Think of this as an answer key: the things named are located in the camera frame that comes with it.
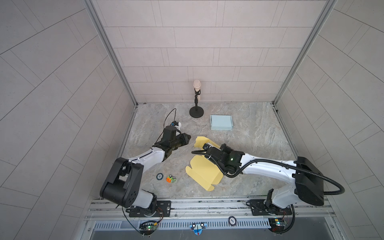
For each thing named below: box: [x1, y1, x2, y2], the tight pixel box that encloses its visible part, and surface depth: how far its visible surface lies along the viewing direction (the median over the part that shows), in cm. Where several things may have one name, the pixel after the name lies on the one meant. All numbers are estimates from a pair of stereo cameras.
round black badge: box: [228, 216, 237, 227], surface depth 69 cm
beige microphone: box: [193, 79, 202, 101], surface depth 93 cm
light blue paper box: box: [210, 115, 233, 131], surface depth 104 cm
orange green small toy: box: [166, 174, 177, 183], surface depth 80 cm
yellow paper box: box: [185, 136, 224, 192], surface depth 82 cm
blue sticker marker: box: [189, 223, 208, 236], surface depth 67 cm
